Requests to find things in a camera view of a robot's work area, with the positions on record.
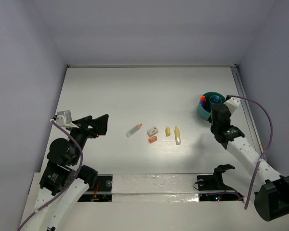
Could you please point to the clear orange highlighter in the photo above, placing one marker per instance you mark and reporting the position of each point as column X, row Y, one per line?
column 133, row 130

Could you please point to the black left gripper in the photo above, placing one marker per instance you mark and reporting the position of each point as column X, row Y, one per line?
column 90, row 126

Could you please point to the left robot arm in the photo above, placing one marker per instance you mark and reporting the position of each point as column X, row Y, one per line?
column 65, row 178

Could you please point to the purple capped black highlighter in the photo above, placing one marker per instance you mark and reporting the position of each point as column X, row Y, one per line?
column 203, row 103

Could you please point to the orange highlighter cap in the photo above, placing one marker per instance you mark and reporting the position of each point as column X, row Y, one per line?
column 152, row 139

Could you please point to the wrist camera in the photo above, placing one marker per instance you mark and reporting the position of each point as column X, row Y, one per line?
column 232, row 103
column 64, row 119

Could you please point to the clear spray bottle blue cap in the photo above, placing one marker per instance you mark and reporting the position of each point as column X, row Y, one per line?
column 216, row 99

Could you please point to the clear uncapped yellow highlighter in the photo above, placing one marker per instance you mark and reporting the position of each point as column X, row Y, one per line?
column 177, row 136

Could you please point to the yellow highlighter cap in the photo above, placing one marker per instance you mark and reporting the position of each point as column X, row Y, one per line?
column 168, row 131

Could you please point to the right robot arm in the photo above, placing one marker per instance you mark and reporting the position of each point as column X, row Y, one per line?
column 271, row 200

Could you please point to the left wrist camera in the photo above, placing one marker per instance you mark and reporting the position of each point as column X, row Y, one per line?
column 64, row 119

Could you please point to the teal round pen holder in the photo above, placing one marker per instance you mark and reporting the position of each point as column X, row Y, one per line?
column 205, row 113

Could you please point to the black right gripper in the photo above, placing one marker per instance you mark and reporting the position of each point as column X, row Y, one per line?
column 229, row 114

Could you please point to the white eraser box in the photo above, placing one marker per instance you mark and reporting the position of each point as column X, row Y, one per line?
column 151, row 132

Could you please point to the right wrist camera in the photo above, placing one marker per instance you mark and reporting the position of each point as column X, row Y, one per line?
column 232, row 103

